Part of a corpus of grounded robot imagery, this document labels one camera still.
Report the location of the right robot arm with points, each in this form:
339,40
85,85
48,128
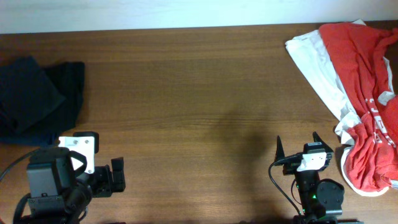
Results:
320,199

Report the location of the red t-shirt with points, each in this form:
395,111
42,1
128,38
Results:
357,53

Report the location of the black Nike t-shirt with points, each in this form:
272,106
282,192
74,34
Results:
27,96

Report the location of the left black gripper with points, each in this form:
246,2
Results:
109,179

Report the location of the white t-shirt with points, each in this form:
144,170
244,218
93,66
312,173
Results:
310,55

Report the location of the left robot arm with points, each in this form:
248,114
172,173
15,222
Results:
61,190

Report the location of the folded dark navy garment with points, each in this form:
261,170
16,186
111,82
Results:
69,79

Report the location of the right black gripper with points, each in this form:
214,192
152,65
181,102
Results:
290,168

